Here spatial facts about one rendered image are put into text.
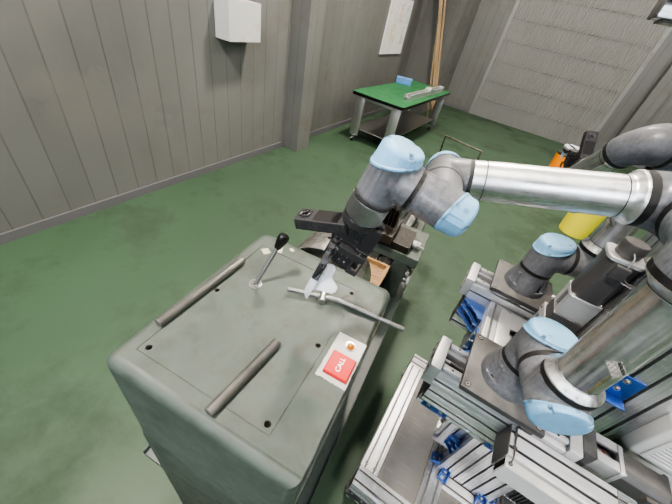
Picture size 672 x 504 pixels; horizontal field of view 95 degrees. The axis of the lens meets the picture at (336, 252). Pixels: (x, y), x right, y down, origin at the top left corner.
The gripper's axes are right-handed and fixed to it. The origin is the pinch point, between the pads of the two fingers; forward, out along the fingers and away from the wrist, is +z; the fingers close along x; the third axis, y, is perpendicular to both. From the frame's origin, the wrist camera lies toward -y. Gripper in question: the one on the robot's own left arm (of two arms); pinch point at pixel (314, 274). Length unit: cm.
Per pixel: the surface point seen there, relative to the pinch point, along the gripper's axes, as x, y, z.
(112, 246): 93, -155, 185
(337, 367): -11.2, 14.9, 11.3
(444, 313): 150, 116, 118
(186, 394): -28.1, -10.5, 18.8
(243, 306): -4.0, -11.9, 19.2
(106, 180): 140, -205, 171
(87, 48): 156, -226, 71
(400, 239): 92, 32, 38
